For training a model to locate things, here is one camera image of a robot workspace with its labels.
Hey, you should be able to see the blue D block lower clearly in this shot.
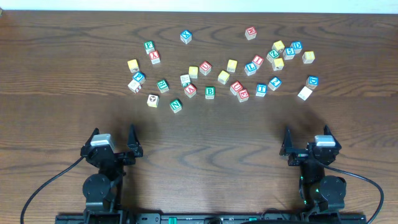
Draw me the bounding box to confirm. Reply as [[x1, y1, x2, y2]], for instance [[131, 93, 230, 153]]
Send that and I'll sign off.
[[305, 76, 319, 90]]

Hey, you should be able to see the green B block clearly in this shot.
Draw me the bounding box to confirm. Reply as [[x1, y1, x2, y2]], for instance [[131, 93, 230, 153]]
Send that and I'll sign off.
[[205, 86, 215, 100]]

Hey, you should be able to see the yellow block far left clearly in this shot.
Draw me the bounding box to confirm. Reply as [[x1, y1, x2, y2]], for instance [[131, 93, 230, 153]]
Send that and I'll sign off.
[[127, 59, 140, 73]]

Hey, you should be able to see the plain wood red-sided block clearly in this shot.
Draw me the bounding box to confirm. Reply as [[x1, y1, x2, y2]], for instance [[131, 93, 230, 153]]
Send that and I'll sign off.
[[127, 80, 142, 93]]

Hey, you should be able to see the yellow block top right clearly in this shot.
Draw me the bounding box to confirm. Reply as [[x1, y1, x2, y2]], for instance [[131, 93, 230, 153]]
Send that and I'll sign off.
[[272, 40, 285, 53]]

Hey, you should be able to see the red Y block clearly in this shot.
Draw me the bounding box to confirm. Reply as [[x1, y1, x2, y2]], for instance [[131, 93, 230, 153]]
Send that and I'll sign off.
[[149, 50, 160, 65]]

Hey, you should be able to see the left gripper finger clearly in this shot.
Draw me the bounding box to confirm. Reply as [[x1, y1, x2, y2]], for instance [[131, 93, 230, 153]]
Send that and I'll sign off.
[[127, 124, 143, 157], [81, 128, 100, 149]]

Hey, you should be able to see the yellow block centre upper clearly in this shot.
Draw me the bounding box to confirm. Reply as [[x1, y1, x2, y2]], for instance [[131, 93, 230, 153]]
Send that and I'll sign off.
[[227, 59, 238, 73]]

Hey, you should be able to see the blue d block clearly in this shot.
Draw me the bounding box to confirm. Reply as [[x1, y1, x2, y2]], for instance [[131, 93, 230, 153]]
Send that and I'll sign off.
[[290, 41, 303, 54], [305, 76, 319, 90]]

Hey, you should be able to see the green Z block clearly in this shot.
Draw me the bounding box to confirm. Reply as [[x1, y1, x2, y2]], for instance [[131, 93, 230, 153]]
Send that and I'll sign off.
[[266, 49, 279, 63]]

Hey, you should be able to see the green R block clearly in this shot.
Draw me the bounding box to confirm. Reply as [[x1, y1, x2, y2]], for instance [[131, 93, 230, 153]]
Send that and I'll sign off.
[[157, 80, 169, 93]]

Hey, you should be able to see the red E block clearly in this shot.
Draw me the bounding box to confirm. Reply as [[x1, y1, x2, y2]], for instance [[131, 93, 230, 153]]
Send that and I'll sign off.
[[237, 88, 250, 103]]

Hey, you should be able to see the black cable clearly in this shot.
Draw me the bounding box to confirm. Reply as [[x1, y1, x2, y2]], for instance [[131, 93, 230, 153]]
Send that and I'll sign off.
[[313, 157, 385, 224], [20, 155, 86, 224]]

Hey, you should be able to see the yellow O block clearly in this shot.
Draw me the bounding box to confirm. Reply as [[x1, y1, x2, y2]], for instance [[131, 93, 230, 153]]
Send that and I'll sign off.
[[188, 66, 198, 79]]

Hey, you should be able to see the blue L block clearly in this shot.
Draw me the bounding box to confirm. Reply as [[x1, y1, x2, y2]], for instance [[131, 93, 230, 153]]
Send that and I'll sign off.
[[244, 62, 257, 76]]

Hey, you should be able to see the blue 2 block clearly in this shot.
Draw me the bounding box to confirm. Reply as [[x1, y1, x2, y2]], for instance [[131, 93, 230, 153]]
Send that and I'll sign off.
[[268, 77, 282, 91]]

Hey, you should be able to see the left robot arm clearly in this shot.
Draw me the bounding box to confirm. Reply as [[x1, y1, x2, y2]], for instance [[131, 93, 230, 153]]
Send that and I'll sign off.
[[80, 125, 143, 223]]

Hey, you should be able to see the yellow block centre lower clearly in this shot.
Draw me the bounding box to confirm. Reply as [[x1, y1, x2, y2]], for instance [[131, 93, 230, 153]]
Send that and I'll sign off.
[[218, 70, 230, 85]]

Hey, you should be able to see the blue D block upper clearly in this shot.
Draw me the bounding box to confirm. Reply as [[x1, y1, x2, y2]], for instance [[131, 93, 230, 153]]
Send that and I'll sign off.
[[290, 41, 303, 54]]

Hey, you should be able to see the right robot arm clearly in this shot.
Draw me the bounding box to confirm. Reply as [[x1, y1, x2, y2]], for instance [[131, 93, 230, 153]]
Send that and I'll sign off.
[[279, 126, 346, 222]]

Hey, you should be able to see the wood picture block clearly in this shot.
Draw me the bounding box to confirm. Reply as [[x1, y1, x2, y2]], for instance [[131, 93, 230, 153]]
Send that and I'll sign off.
[[147, 95, 159, 108]]

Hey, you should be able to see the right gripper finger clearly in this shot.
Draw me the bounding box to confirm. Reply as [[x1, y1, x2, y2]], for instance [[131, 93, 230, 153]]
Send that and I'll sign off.
[[323, 125, 341, 148], [279, 126, 294, 156]]

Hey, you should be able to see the green F block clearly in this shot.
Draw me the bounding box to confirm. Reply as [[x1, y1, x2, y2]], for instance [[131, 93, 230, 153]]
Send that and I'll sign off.
[[144, 40, 155, 54]]

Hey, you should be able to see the green N block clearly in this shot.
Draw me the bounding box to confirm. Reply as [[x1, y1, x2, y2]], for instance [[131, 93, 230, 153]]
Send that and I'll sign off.
[[170, 99, 182, 113]]

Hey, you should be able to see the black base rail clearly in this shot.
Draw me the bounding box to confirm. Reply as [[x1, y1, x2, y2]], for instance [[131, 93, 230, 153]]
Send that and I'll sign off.
[[55, 212, 368, 224]]

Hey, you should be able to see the red I block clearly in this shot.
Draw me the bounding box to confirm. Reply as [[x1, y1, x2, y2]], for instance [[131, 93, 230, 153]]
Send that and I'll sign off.
[[252, 55, 264, 69]]

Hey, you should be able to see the blue T block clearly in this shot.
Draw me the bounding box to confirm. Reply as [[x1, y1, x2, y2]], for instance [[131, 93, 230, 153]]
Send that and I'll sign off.
[[256, 83, 267, 97]]

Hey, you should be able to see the yellow block below Z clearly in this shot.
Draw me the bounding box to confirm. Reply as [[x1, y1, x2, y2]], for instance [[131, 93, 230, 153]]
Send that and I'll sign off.
[[272, 58, 284, 71]]

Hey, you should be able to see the red U block lower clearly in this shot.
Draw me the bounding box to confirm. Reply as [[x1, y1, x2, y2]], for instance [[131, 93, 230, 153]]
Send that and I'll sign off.
[[230, 81, 243, 96]]

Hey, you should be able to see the wood block green side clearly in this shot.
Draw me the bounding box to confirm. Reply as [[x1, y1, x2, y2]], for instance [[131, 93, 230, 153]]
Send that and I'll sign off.
[[180, 74, 191, 87]]

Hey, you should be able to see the red U block upper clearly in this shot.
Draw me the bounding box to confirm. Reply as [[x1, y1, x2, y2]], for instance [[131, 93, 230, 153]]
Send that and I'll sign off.
[[200, 61, 212, 76]]

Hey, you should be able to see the plain wood block right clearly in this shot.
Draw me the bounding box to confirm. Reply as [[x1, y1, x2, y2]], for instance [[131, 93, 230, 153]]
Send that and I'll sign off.
[[297, 86, 313, 101]]

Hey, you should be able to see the red u block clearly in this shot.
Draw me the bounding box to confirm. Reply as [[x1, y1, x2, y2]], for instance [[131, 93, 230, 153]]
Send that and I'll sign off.
[[200, 61, 212, 76], [230, 81, 243, 96]]

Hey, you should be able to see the yellow 8 block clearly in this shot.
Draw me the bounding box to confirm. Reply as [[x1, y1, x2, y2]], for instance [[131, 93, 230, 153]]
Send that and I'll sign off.
[[302, 51, 315, 64]]

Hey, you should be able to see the red A block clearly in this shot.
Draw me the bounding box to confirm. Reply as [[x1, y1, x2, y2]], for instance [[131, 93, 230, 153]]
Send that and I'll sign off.
[[184, 83, 197, 98]]

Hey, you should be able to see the blue 5 block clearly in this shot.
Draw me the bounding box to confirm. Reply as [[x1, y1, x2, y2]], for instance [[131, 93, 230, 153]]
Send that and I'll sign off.
[[282, 47, 295, 60]]

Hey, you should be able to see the blue P block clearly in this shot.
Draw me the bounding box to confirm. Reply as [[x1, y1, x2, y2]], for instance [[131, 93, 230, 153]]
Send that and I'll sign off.
[[132, 72, 146, 85]]

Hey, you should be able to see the right black cable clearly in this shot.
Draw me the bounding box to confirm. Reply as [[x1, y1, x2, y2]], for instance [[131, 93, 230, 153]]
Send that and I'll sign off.
[[313, 157, 385, 224]]

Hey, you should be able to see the left black cable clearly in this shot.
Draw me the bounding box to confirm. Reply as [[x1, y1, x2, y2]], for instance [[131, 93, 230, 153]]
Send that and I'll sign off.
[[20, 155, 86, 224]]

